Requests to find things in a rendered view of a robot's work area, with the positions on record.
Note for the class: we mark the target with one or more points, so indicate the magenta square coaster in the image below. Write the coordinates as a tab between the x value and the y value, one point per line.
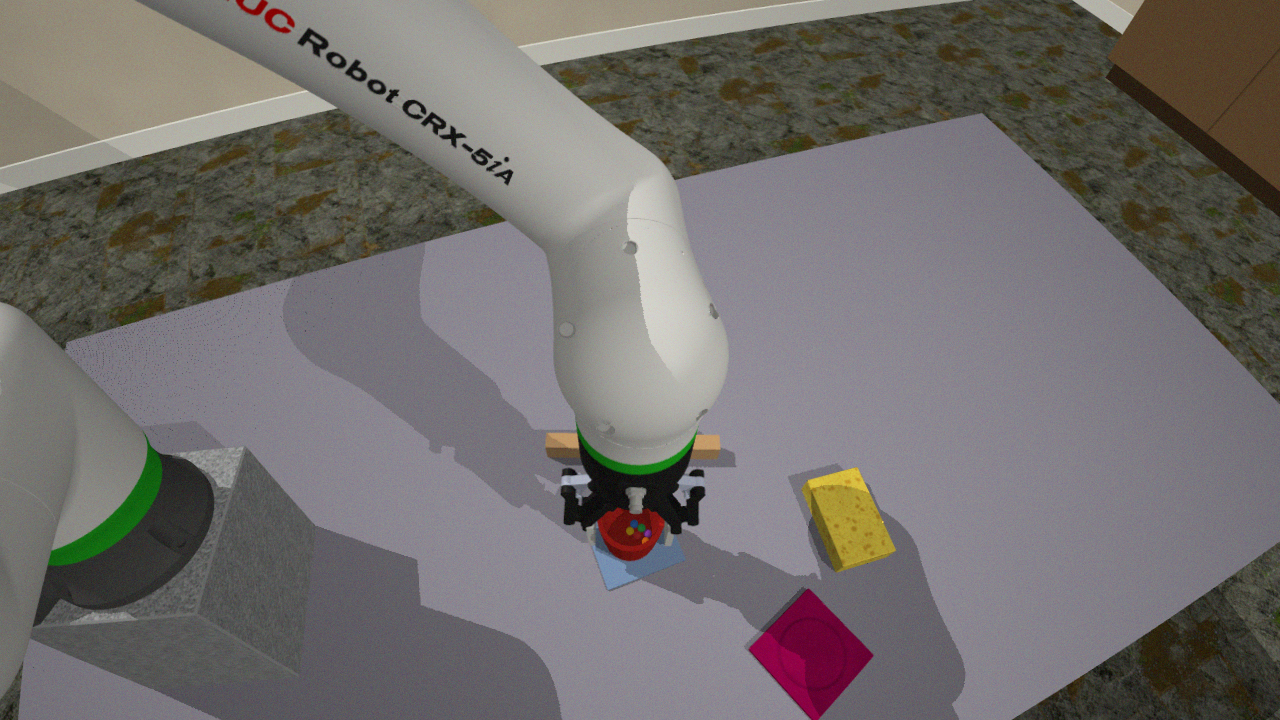
811	654

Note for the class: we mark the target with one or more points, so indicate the yellow sponge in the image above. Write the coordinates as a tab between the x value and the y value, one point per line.
847	519

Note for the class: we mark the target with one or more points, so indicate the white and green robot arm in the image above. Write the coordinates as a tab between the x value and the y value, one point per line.
634	343

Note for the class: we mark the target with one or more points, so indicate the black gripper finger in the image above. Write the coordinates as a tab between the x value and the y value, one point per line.
593	507
693	487

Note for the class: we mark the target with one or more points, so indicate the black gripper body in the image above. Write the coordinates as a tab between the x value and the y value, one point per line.
624	503

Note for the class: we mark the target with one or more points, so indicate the red cup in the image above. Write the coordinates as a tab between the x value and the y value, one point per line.
613	525

